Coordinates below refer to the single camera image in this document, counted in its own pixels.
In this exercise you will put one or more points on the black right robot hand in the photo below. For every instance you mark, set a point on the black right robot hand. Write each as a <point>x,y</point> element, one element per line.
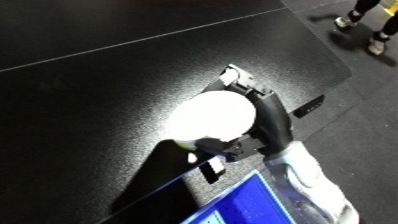
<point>273,120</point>

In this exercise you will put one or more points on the white paper cup green band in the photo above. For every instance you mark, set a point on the white paper cup green band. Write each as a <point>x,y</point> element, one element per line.
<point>210,115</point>

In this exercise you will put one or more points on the pale right robot arm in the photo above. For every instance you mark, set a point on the pale right robot arm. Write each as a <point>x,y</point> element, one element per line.
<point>308,186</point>

